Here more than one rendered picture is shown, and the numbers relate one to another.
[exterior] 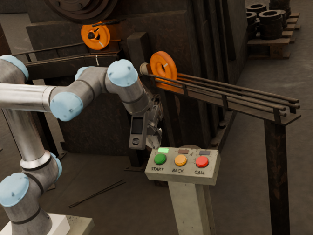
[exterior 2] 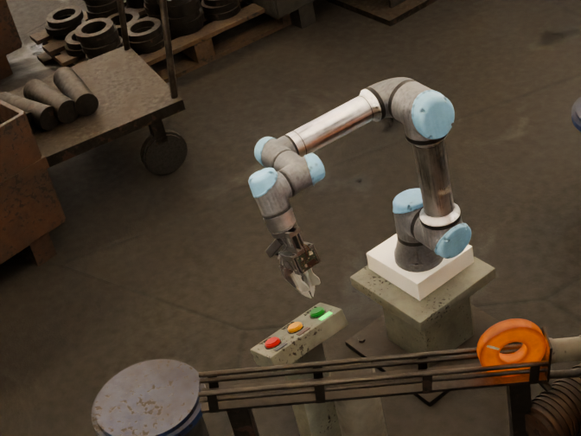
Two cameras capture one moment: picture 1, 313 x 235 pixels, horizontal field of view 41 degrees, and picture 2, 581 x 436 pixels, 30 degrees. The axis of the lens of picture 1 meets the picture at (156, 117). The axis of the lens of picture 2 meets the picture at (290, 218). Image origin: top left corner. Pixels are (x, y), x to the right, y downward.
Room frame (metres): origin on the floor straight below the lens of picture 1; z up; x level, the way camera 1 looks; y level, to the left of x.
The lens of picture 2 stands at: (2.34, -1.78, 2.51)
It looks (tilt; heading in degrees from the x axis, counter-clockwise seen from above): 37 degrees down; 123
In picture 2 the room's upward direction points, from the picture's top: 13 degrees counter-clockwise
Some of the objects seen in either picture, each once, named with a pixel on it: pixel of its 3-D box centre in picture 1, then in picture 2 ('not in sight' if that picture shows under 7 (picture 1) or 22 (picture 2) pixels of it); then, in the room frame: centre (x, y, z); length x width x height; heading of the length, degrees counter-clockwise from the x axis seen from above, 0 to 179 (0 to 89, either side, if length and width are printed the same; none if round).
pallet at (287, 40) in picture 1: (227, 21); not in sight; (3.79, -0.84, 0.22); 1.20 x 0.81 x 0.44; 61
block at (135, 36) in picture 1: (141, 56); not in sight; (2.03, 0.01, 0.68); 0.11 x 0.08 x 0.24; 153
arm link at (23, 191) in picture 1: (18, 195); (414, 214); (1.26, 0.55, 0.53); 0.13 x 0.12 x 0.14; 149
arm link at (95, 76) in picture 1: (93, 82); (297, 172); (1.14, 0.16, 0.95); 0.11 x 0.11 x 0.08; 59
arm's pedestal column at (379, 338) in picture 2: not in sight; (427, 312); (1.26, 0.55, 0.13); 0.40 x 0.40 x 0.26; 64
